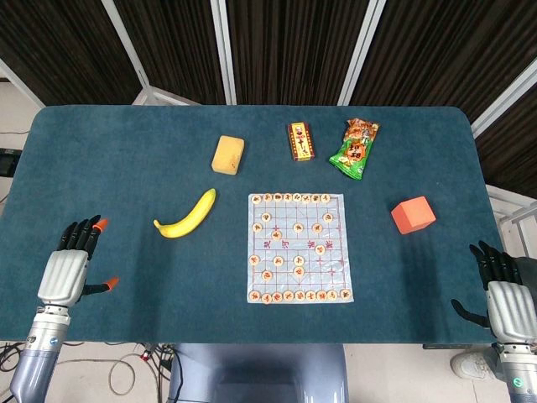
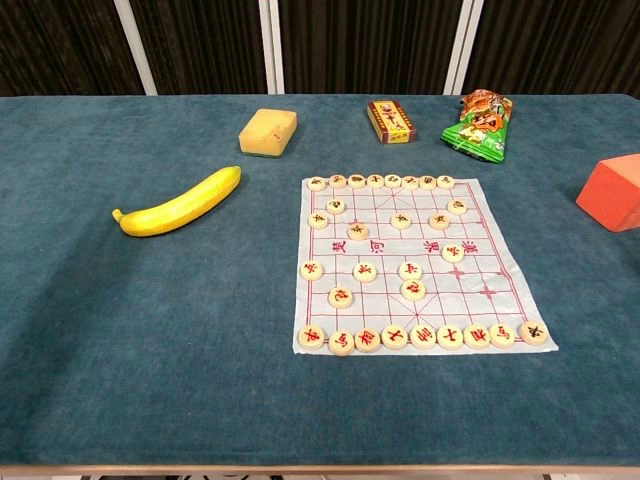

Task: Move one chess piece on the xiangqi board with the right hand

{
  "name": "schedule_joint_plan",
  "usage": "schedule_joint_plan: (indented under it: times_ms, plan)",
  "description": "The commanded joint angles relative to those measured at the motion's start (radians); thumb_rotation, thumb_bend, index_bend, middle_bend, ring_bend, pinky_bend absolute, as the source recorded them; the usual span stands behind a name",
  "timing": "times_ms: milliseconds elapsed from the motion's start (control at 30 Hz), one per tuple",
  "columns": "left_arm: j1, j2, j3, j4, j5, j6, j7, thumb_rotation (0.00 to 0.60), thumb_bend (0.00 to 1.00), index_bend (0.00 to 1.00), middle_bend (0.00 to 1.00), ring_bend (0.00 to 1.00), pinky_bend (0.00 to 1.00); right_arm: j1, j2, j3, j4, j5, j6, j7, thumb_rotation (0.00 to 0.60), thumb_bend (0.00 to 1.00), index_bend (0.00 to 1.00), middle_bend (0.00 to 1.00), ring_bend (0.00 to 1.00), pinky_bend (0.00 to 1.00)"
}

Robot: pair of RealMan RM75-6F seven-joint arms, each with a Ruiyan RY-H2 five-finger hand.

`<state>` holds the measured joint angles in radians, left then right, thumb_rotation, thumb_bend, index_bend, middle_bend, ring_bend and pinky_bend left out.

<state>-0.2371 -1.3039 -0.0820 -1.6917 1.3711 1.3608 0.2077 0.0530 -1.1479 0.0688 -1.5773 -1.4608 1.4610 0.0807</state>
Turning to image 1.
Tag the white shoe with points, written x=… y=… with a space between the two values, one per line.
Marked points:
x=470 y=365

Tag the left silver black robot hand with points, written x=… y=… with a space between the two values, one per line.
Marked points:
x=63 y=273

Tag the white partition frame post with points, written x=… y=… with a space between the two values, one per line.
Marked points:
x=21 y=86
x=224 y=54
x=128 y=46
x=503 y=101
x=361 y=46

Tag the yellow sponge block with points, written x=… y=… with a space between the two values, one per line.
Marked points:
x=227 y=154

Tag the red yellow card box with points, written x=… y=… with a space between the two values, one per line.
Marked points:
x=301 y=142

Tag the black box device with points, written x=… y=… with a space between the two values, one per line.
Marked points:
x=6 y=161

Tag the green orange snack bag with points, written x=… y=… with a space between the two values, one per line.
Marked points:
x=352 y=155

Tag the orange foam block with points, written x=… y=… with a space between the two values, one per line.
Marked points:
x=413 y=216

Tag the dark slatted partition panel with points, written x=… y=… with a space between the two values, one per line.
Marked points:
x=63 y=42
x=180 y=42
x=440 y=42
x=512 y=159
x=293 y=42

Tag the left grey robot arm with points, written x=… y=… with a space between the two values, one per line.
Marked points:
x=40 y=348

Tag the white metal rack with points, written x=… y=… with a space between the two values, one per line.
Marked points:
x=512 y=210

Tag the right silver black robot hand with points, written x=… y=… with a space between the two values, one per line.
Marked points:
x=509 y=306

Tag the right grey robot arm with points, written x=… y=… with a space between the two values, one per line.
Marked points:
x=520 y=378

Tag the white chess board sheet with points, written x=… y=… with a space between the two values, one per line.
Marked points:
x=289 y=247

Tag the blue tablecloth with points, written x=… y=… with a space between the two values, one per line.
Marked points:
x=126 y=294

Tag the yellow banana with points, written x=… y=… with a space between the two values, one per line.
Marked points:
x=189 y=222

